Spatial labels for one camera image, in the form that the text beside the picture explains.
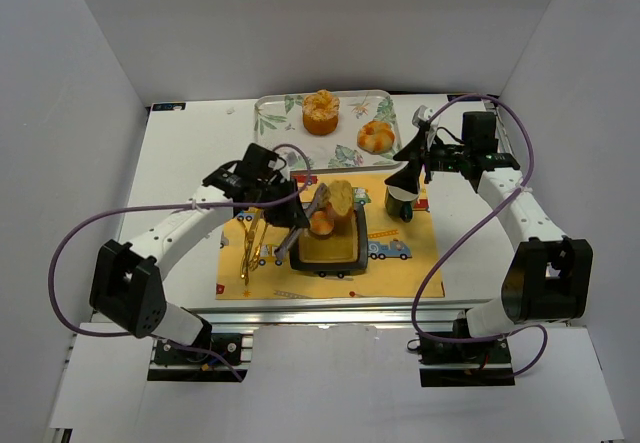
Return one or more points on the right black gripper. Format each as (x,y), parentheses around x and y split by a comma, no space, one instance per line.
(426,151)

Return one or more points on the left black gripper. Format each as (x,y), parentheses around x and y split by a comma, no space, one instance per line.
(286,208)

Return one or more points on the small round bread roll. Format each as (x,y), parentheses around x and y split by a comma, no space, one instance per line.
(321,224)

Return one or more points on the herb bread slice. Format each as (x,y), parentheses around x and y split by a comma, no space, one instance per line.
(340,204)

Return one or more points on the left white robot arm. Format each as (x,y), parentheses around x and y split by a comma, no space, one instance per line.
(128,279)

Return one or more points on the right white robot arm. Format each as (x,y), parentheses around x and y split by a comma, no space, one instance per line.
(548,278)

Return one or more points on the green mug white inside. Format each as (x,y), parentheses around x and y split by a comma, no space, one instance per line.
(399,203)

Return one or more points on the floral white serving tray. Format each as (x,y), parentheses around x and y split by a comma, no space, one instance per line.
(278,119)

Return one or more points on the gold fork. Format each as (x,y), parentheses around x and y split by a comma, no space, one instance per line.
(249,237)

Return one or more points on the gold spoon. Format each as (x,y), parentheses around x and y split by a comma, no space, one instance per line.
(256,252)

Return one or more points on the tall sugared brioche cake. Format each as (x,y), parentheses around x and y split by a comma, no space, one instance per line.
(320,112)

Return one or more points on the yellow vehicle print placemat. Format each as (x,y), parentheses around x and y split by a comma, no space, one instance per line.
(399,255)

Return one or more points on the square black brown plate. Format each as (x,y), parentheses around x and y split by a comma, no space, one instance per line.
(342,252)

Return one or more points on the aluminium table frame rail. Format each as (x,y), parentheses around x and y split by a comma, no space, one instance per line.
(313,316)

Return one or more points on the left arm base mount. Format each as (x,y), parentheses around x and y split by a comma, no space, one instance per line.
(227,361)

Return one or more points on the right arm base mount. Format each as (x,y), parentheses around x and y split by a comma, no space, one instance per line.
(448,365)

